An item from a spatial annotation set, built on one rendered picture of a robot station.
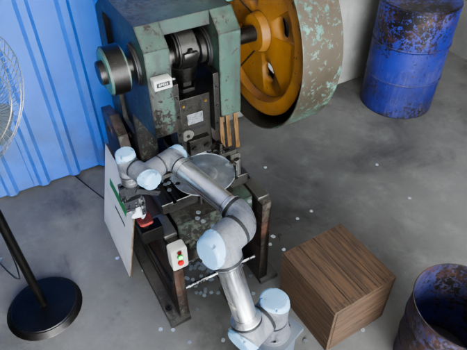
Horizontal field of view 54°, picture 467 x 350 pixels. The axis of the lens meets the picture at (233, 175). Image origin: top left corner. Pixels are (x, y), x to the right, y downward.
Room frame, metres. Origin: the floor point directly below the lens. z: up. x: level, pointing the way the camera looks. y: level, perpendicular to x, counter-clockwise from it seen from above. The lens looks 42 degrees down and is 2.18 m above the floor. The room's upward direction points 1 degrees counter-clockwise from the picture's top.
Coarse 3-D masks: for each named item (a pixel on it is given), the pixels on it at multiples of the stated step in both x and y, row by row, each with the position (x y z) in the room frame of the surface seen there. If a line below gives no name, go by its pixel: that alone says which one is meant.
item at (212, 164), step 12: (192, 156) 1.69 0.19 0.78; (204, 156) 1.69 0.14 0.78; (216, 156) 1.68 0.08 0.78; (204, 168) 1.59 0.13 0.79; (216, 168) 1.60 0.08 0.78; (228, 168) 1.60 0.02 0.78; (180, 180) 1.52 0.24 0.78; (216, 180) 1.52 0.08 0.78; (228, 180) 1.52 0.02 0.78; (192, 192) 1.44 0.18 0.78
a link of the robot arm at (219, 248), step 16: (224, 224) 0.99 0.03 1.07; (240, 224) 1.00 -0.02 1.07; (208, 240) 0.93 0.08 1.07; (224, 240) 0.93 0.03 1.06; (240, 240) 0.96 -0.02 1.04; (208, 256) 0.91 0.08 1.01; (224, 256) 0.90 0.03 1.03; (240, 256) 0.93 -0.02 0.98; (224, 272) 0.89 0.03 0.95; (240, 272) 0.92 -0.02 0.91; (224, 288) 0.90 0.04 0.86; (240, 288) 0.89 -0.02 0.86; (240, 304) 0.87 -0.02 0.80; (240, 320) 0.85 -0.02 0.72; (256, 320) 0.86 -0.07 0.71; (240, 336) 0.82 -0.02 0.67; (256, 336) 0.83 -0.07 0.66
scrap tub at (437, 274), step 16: (432, 272) 1.25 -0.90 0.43; (448, 272) 1.26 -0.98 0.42; (464, 272) 1.24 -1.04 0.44; (416, 288) 1.21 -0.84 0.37; (432, 288) 1.25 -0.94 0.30; (448, 288) 1.25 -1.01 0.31; (464, 288) 1.23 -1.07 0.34; (416, 304) 1.24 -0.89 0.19; (432, 304) 1.25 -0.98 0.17; (448, 304) 1.23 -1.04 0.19; (464, 304) 1.20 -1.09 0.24; (416, 320) 1.02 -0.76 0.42; (432, 320) 1.24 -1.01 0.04; (448, 320) 1.21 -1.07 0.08; (464, 320) 1.17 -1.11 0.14; (400, 336) 1.08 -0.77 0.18; (416, 336) 0.99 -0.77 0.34; (432, 336) 0.94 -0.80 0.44; (448, 336) 1.17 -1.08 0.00; (464, 336) 1.14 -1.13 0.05
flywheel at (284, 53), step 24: (264, 0) 1.83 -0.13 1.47; (288, 0) 1.62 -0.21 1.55; (240, 24) 2.04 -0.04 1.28; (264, 24) 1.79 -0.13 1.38; (288, 24) 1.67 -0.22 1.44; (240, 48) 1.99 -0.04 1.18; (264, 48) 1.78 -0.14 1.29; (288, 48) 1.66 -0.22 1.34; (240, 72) 1.96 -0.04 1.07; (264, 72) 1.83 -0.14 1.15; (288, 72) 1.65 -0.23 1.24; (264, 96) 1.79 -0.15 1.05; (288, 96) 1.58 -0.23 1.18
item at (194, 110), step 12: (192, 84) 1.67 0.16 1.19; (180, 96) 1.61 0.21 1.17; (192, 96) 1.60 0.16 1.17; (204, 96) 1.62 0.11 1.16; (192, 108) 1.60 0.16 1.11; (204, 108) 1.62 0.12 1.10; (192, 120) 1.59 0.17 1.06; (204, 120) 1.62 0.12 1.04; (192, 132) 1.58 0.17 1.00; (204, 132) 1.62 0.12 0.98; (180, 144) 1.57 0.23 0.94; (192, 144) 1.56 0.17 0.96; (204, 144) 1.58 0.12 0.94
